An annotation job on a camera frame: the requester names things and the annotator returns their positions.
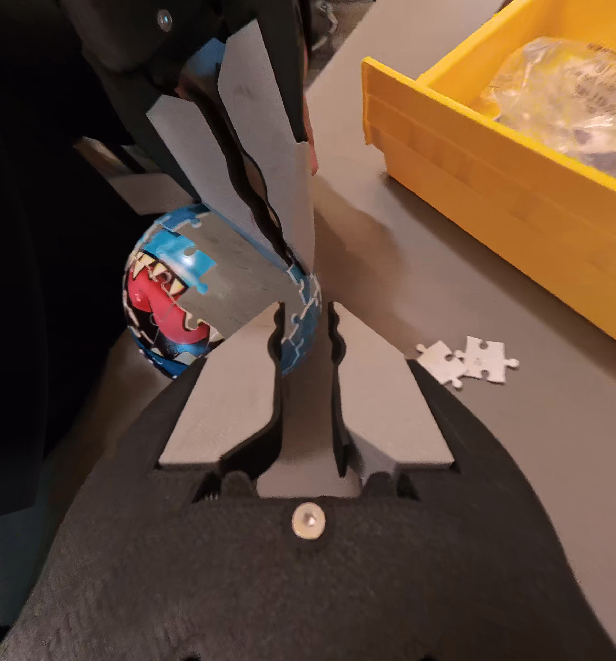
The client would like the yellow plastic bin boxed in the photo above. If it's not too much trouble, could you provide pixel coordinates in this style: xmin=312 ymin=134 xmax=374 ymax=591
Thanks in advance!
xmin=361 ymin=0 xmax=616 ymax=357

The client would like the person's left hand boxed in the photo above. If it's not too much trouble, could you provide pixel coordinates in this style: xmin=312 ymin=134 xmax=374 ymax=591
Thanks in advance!
xmin=304 ymin=46 xmax=320 ymax=177

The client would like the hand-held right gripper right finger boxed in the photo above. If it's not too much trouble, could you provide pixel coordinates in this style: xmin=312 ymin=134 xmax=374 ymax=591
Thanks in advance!
xmin=327 ymin=301 xmax=456 ymax=478

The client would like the person's dark clothing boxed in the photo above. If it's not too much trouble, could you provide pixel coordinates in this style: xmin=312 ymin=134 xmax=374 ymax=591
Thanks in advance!
xmin=0 ymin=0 xmax=133 ymax=517

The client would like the white puzzle piece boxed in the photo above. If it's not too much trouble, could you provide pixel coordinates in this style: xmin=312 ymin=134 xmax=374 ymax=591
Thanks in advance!
xmin=405 ymin=341 xmax=468 ymax=389
xmin=455 ymin=336 xmax=520 ymax=385

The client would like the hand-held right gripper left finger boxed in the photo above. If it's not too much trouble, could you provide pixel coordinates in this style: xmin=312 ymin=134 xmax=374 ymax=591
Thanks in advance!
xmin=158 ymin=301 xmax=287 ymax=482

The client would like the blue monster puzzle ball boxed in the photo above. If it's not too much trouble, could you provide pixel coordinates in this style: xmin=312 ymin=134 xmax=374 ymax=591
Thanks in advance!
xmin=123 ymin=204 xmax=322 ymax=380

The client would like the clear plastic bag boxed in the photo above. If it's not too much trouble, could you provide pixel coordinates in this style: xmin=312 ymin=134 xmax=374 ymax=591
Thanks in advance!
xmin=478 ymin=36 xmax=616 ymax=189

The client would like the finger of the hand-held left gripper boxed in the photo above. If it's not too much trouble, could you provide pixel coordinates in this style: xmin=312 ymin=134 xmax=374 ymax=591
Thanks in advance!
xmin=216 ymin=20 xmax=318 ymax=272
xmin=147 ymin=77 xmax=295 ymax=268

